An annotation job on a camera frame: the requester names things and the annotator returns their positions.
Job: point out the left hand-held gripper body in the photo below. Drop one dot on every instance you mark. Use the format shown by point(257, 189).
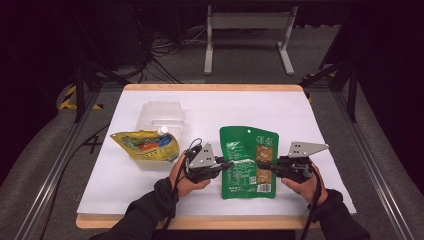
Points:
point(201, 163)

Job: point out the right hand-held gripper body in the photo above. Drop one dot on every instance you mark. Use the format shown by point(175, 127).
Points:
point(296, 168)

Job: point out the green pouch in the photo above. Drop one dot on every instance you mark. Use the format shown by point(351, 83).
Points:
point(243, 146)

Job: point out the yellow spouted pouch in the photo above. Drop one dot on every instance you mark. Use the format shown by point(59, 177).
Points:
point(150, 146)

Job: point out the clear plastic container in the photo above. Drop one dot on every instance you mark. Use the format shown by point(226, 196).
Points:
point(160, 115)

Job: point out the person's right hand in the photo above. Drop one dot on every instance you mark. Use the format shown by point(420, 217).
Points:
point(311, 190)

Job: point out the person's left hand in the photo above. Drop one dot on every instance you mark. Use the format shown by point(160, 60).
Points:
point(183, 185)

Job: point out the white table sheet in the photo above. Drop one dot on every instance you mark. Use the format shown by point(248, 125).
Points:
point(213, 110)

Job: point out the white metal stand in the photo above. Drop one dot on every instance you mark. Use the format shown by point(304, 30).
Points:
point(250, 20)

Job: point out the yellow black hazard tape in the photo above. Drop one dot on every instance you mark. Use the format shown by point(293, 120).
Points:
point(66, 100)

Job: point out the aluminium rail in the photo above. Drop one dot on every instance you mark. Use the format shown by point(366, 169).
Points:
point(376, 166)
point(56, 166)

